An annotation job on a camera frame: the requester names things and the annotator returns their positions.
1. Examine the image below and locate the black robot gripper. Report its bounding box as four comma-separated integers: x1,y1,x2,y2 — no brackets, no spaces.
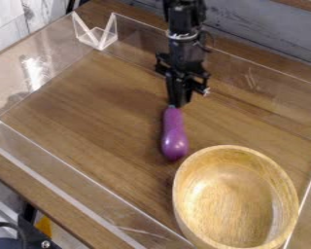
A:
154,31,209,108

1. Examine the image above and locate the purple toy eggplant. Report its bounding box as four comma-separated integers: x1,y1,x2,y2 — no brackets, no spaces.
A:
160,106,189,160

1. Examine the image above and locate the brown wooden bowl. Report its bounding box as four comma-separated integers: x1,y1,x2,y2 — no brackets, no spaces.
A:
172,145,298,249

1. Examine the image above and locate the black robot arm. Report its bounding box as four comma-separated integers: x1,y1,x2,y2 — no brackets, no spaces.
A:
154,0,209,108

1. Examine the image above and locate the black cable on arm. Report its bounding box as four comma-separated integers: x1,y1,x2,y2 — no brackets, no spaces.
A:
196,28,216,54

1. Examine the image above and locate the clear acrylic corner bracket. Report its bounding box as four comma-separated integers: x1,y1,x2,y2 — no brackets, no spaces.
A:
70,13,117,51

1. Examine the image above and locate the clear acrylic tray wall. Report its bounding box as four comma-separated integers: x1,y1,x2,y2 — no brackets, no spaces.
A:
0,5,311,249

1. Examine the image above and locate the black clamp with cable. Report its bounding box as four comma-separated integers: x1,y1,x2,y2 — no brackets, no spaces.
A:
0,222,62,249

